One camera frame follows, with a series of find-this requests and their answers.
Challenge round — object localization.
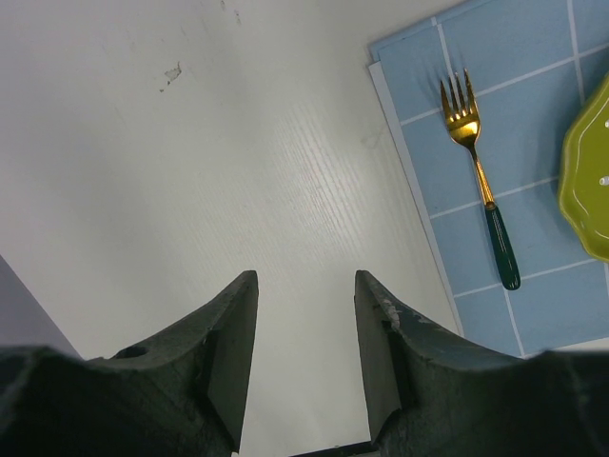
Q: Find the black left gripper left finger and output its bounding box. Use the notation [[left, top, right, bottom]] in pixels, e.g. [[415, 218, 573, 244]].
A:
[[1, 270, 258, 456]]

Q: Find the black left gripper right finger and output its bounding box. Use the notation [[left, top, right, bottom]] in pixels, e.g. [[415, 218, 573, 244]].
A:
[[354, 270, 608, 456]]

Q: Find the green dotted plate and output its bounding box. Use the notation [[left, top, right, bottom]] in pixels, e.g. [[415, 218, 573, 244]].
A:
[[558, 79, 608, 262]]

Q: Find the orange fork green handle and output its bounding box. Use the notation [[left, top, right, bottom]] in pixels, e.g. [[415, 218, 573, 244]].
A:
[[440, 69, 521, 290]]

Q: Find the blue checked cloth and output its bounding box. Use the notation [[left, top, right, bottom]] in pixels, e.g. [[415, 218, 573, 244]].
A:
[[370, 1, 608, 357]]

